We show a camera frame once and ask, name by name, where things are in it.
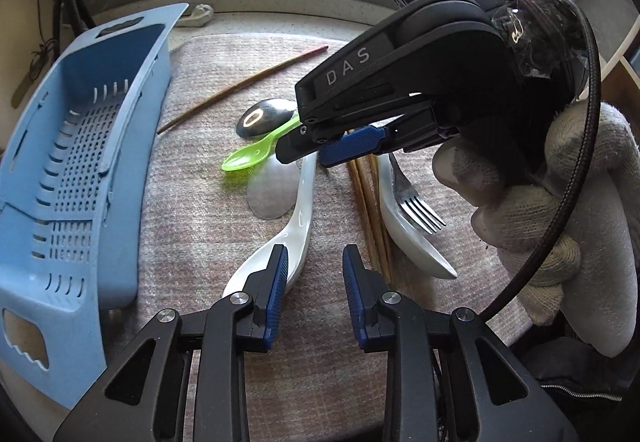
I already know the stainless steel spoon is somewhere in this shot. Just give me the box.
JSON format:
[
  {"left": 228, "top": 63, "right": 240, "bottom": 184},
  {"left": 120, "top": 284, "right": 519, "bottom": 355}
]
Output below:
[{"left": 235, "top": 98, "right": 297, "bottom": 139}]

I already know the green plastic spoon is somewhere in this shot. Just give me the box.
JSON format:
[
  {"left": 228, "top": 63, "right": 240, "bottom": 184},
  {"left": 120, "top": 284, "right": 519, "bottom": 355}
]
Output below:
[{"left": 221, "top": 113, "right": 300, "bottom": 172}]

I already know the clear plastic spoon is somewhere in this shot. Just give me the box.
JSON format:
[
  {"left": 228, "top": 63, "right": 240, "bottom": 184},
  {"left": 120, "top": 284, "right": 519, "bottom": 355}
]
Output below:
[{"left": 246, "top": 155, "right": 300, "bottom": 220}]

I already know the stainless steel fork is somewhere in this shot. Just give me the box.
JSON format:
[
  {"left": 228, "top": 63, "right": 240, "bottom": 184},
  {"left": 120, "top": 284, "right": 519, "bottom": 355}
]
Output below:
[{"left": 388, "top": 154, "right": 446, "bottom": 235}]

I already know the lone red-tipped wooden chopstick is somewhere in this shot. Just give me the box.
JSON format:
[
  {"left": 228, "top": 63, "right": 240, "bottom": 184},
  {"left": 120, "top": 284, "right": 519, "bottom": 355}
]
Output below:
[{"left": 156, "top": 45, "right": 329, "bottom": 135}]

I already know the white ceramic soup spoon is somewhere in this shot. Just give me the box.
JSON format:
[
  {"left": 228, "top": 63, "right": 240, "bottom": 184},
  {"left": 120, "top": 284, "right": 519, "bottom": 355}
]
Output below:
[{"left": 221, "top": 153, "right": 318, "bottom": 298}]

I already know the white knit gloved hand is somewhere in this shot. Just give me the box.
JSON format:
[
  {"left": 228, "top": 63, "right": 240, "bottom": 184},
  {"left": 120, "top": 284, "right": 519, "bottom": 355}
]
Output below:
[{"left": 432, "top": 100, "right": 639, "bottom": 358}]

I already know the pink woven dish mat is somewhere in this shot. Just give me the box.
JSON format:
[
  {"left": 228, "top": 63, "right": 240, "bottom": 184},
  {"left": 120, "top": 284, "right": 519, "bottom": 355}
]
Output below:
[{"left": 98, "top": 32, "right": 532, "bottom": 442}]

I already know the small white plastic hook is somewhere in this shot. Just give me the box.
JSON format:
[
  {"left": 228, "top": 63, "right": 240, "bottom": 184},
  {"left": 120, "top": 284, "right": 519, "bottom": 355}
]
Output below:
[{"left": 176, "top": 4, "right": 215, "bottom": 28}]

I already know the blue plastic utensil basket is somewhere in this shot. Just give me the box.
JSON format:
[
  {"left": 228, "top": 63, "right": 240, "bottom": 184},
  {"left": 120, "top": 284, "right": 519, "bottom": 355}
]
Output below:
[{"left": 1, "top": 3, "right": 184, "bottom": 408}]

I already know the black tripod stand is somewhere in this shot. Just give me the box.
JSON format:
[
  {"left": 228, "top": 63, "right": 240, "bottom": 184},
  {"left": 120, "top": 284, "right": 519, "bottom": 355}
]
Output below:
[{"left": 52, "top": 0, "right": 96, "bottom": 61}]

